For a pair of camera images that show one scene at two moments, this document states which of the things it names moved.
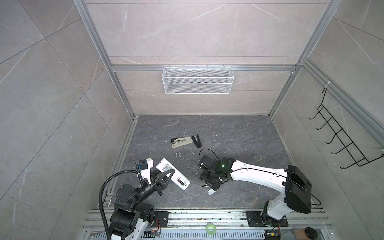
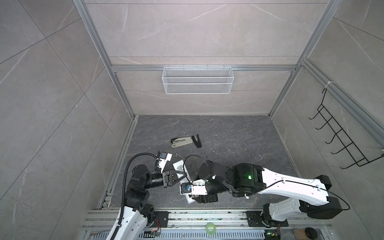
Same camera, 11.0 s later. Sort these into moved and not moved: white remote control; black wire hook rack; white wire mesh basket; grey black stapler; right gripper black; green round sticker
Moved: right gripper black; white remote control
Not moved: white wire mesh basket; black wire hook rack; green round sticker; grey black stapler
